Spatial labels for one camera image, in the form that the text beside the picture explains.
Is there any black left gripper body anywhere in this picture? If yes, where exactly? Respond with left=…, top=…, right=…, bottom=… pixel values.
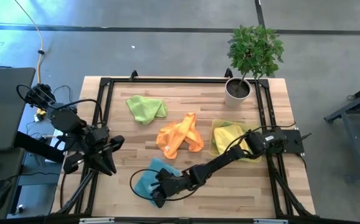
left=85, top=126, right=111, bottom=153

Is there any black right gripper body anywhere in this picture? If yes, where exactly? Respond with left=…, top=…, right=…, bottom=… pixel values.
left=161, top=167, right=199, bottom=197

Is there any blue microfiber towel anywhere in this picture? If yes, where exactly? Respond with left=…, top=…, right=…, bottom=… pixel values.
left=133, top=157, right=182, bottom=208

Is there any orange microfiber towel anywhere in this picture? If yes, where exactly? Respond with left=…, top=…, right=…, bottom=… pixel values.
left=155, top=112, right=205, bottom=160

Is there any yellow microfiber towel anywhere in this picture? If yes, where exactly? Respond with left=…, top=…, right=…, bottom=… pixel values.
left=213, top=124, right=252, bottom=156

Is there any translucent yellow plastic bin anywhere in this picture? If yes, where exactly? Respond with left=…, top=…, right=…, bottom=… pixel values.
left=209, top=119, right=263, bottom=164

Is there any black desk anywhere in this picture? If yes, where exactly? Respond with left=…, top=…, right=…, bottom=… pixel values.
left=0, top=130, right=65, bottom=220

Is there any grey laptop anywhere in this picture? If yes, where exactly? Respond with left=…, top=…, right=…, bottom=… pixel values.
left=0, top=67, right=37, bottom=152

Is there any potted plant in white pot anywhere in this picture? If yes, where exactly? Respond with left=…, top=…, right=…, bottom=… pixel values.
left=224, top=24, right=285, bottom=109

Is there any dark metal cart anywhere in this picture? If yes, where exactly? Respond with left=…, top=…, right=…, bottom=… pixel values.
left=324, top=79, right=360, bottom=184

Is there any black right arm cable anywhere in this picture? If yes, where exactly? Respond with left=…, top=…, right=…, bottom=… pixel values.
left=129, top=167, right=199, bottom=202

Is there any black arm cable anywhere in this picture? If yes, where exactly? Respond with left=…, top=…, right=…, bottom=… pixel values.
left=16, top=83, right=105, bottom=125
left=129, top=167, right=199, bottom=202

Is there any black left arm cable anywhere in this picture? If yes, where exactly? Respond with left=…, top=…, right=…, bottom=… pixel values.
left=16, top=83, right=105, bottom=125

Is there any silver metal bracket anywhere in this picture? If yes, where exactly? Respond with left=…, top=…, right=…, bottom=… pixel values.
left=79, top=217, right=115, bottom=224
left=253, top=218, right=289, bottom=224

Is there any yellow cable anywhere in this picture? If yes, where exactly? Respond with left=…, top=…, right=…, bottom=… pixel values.
left=14, top=0, right=45, bottom=95

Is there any black aluminium table frame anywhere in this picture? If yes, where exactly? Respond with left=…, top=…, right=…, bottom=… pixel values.
left=51, top=76, right=317, bottom=218

